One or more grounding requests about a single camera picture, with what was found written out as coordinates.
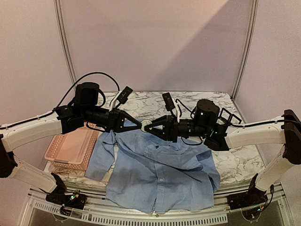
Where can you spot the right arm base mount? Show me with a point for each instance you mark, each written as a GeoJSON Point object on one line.
{"type": "Point", "coordinates": [258, 199]}

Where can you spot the open black frame box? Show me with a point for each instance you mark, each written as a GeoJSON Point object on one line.
{"type": "Point", "coordinates": [228, 117]}

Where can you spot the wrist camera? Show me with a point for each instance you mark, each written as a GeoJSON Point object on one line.
{"type": "Point", "coordinates": [120, 98]}
{"type": "Point", "coordinates": [172, 106]}

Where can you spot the pink plastic basket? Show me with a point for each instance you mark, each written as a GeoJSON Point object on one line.
{"type": "Point", "coordinates": [72, 150]}

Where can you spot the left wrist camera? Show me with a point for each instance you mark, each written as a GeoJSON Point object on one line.
{"type": "Point", "coordinates": [120, 98]}

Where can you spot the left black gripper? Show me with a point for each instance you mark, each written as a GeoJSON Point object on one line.
{"type": "Point", "coordinates": [116, 120]}

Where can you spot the right aluminium corner post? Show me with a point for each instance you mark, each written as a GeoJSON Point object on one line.
{"type": "Point", "coordinates": [246, 49]}

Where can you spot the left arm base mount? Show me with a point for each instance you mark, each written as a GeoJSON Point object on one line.
{"type": "Point", "coordinates": [68, 202]}

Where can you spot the aluminium corner post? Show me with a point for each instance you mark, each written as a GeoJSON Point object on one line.
{"type": "Point", "coordinates": [64, 40]}
{"type": "Point", "coordinates": [246, 49]}

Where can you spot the left aluminium corner post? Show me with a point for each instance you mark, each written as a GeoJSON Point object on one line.
{"type": "Point", "coordinates": [64, 40]}

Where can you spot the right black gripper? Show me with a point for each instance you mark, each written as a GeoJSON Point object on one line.
{"type": "Point", "coordinates": [170, 128]}

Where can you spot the blue button-up shirt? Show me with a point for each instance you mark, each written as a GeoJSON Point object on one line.
{"type": "Point", "coordinates": [150, 174]}

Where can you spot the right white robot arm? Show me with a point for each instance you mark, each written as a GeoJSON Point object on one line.
{"type": "Point", "coordinates": [220, 134]}

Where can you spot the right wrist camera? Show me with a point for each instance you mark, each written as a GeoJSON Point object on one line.
{"type": "Point", "coordinates": [172, 106]}

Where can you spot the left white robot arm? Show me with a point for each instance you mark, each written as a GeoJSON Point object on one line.
{"type": "Point", "coordinates": [82, 109]}

